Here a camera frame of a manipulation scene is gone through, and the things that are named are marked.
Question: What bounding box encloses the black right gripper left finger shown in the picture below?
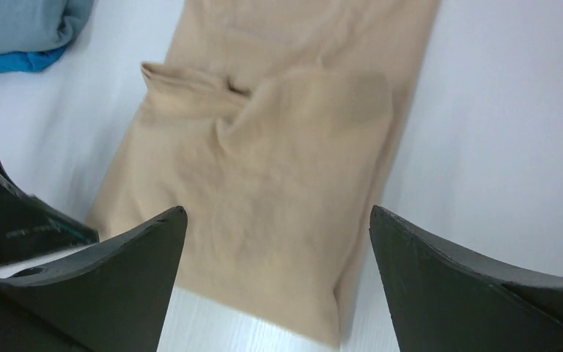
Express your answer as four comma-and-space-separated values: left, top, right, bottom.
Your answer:
0, 207, 188, 351

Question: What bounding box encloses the folded grey-blue t shirt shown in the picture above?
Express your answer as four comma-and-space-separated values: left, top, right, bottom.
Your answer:
0, 0, 94, 54

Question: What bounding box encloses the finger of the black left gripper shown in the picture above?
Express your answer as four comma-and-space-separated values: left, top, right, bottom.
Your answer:
0, 162, 99, 266

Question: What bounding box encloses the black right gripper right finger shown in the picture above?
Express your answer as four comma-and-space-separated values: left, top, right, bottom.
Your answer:
369, 206, 563, 351

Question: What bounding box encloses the folded bright blue t shirt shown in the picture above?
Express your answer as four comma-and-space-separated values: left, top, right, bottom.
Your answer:
0, 45, 68, 73

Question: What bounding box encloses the beige t shirt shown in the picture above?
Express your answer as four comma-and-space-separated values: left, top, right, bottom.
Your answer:
87, 1, 439, 347

